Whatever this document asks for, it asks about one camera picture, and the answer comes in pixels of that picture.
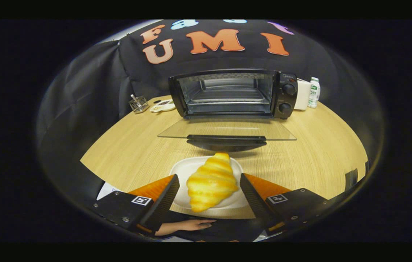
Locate yellow croissant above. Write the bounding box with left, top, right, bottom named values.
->
left=186, top=152, right=239, bottom=213

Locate small wire basket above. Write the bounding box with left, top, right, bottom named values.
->
left=129, top=94, right=149, bottom=114

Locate white paper sheet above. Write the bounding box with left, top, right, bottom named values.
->
left=97, top=182, right=123, bottom=201

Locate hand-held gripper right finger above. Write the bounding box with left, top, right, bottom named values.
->
left=240, top=173, right=332, bottom=236

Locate white bottle with green label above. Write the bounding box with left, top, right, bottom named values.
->
left=307, top=77, right=321, bottom=108

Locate small white dish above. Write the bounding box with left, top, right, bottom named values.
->
left=149, top=99, right=176, bottom=113

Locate white rectangular plate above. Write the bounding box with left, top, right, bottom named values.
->
left=170, top=156, right=249, bottom=210

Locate black toaster oven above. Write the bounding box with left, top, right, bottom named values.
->
left=158, top=69, right=298, bottom=152

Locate white bread toaster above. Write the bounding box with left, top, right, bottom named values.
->
left=294, top=79, right=311, bottom=111

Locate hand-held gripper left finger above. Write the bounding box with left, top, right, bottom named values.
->
left=92, top=174, right=180, bottom=235

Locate black backdrop cloth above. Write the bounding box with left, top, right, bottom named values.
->
left=35, top=20, right=341, bottom=175

